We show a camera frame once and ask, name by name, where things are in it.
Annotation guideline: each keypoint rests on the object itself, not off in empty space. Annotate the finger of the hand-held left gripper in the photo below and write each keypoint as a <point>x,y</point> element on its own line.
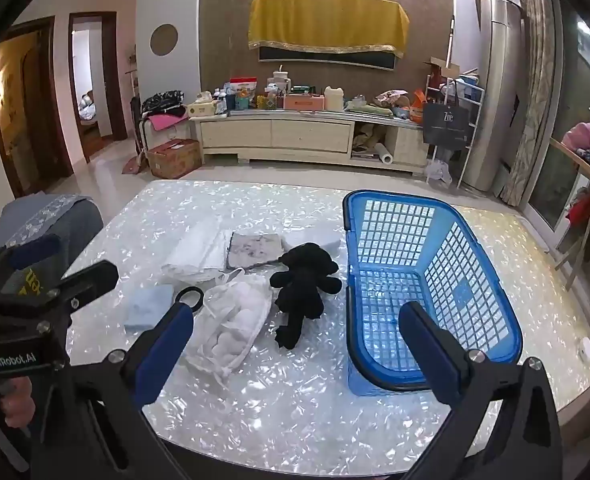
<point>90,276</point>
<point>35,252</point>

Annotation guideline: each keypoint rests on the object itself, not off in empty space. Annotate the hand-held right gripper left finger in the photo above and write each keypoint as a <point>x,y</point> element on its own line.
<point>165,350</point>

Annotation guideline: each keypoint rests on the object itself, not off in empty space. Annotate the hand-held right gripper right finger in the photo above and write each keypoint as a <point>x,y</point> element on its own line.
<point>432,347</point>

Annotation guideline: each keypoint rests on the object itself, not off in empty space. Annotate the light blue cloth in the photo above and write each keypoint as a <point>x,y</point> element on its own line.
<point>147,307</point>

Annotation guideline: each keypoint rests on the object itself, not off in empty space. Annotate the blue plastic basket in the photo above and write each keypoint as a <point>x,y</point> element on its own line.
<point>375,382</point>

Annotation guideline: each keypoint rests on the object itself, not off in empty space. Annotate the white mesh bag of pads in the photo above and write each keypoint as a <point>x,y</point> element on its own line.
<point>235,320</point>

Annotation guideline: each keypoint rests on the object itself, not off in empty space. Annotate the white cloth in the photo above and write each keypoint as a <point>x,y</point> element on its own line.
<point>195,255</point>

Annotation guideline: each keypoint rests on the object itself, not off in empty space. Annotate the black plush toy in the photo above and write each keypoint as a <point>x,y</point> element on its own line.
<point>302,285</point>

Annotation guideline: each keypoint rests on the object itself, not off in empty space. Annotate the person's left hand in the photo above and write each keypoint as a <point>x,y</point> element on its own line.
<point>15,405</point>

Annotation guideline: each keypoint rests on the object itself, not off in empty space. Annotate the grey fabric chair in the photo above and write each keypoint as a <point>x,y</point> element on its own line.
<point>70,225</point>

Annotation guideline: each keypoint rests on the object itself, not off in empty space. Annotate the broom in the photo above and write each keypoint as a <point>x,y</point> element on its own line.
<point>134,162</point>

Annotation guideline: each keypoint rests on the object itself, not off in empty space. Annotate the grey stained cloth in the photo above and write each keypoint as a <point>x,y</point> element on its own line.
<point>252,249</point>

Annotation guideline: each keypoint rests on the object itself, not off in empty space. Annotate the cardboard box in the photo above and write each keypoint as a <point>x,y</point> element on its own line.
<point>175,160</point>

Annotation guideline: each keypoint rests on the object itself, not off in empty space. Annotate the small round white object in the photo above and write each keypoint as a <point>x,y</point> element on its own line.
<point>586,348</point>

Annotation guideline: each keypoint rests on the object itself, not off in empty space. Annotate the pink cloth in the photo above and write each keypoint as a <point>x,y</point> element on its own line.
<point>167,121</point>

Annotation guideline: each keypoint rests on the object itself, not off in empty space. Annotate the white plastic bag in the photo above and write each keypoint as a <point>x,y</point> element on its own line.
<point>440,171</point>

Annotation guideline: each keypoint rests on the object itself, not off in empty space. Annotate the black patterned clothes pile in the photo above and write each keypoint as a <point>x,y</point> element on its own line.
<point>162,102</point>

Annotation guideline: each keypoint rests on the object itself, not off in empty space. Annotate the white paper roll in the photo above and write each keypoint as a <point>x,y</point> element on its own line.
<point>384,154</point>

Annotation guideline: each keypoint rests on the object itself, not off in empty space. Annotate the tissue box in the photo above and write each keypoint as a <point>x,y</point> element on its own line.
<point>205,109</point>

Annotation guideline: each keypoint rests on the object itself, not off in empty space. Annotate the dark shopping bag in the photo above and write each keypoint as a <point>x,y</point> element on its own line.
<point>447,125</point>

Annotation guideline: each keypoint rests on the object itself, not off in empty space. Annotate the white metal rack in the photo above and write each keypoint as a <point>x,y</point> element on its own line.
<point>475,110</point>

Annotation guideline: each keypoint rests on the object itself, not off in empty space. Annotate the red snack bag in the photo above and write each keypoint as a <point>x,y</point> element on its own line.
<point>243,87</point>

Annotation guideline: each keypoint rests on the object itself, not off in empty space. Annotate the cream television cabinet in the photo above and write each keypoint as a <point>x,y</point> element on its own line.
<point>305,135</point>

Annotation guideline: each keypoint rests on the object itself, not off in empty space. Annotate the pink clothes pile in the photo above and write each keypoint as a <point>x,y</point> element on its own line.
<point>587,137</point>

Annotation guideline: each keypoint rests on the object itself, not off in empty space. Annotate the white plastic jug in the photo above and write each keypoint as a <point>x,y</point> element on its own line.
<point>334,99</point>

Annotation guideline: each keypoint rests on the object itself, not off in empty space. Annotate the standing air conditioner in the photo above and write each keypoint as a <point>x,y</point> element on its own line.
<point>495,85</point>

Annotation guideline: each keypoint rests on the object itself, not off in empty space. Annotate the pink box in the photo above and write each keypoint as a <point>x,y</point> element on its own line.
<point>302,102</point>

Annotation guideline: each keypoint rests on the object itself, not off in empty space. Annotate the patterned curtain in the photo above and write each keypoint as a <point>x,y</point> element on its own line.
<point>532,85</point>

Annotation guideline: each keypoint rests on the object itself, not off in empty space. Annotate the yellow cloth cover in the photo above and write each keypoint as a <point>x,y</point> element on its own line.
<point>325,22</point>

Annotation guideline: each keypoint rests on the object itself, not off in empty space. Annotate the brown wooden door frame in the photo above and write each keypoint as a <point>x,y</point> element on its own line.
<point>60,110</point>
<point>117,85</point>

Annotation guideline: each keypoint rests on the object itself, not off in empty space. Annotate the black wall television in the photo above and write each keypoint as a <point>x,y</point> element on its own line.
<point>325,60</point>

